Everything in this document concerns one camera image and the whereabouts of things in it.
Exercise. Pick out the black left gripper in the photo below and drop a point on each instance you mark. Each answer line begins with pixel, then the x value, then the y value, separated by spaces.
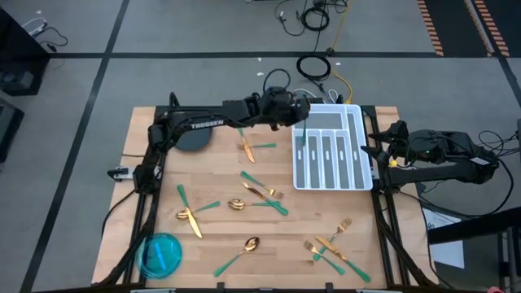
pixel 285 108

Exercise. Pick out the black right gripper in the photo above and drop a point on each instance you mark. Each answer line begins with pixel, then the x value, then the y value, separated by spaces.
pixel 407 150

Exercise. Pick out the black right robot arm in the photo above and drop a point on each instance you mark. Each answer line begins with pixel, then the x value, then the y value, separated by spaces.
pixel 427 175

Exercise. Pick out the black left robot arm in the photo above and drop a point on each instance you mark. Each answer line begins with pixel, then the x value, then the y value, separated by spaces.
pixel 203 122

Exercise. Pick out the white cutlery tray grey pads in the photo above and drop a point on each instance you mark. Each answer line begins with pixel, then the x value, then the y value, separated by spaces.
pixel 327 120

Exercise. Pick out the black round plate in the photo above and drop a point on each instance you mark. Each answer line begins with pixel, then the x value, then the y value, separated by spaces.
pixel 195 140

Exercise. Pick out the white paper sheet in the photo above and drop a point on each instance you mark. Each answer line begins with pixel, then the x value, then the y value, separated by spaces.
pixel 445 244

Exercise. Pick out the black table bar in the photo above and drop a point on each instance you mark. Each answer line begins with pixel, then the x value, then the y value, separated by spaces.
pixel 472 228

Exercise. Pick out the black mat orange striped edges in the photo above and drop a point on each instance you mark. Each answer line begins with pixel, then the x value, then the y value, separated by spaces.
pixel 456 24

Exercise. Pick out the blue transparent round plate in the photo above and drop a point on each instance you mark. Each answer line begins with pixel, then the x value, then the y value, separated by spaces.
pixel 158 256

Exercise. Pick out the black desk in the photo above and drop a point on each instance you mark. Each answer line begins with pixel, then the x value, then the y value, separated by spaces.
pixel 20 49

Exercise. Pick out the grey clamp bracket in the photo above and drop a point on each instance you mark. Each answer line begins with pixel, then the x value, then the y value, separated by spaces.
pixel 120 173

